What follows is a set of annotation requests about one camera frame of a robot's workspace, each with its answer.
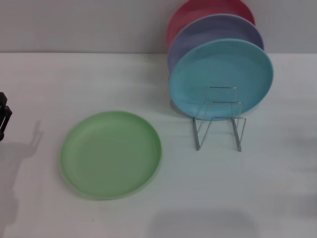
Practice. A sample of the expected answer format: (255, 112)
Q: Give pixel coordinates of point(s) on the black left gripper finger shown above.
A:
(3, 116)

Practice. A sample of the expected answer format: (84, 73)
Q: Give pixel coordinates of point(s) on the green plastic plate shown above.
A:
(111, 156)

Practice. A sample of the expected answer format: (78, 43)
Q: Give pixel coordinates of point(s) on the light blue plastic plate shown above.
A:
(218, 67)

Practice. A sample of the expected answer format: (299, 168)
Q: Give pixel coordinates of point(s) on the red plastic plate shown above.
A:
(198, 10)

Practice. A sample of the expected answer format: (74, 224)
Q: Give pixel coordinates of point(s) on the purple plastic plate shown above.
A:
(213, 29)

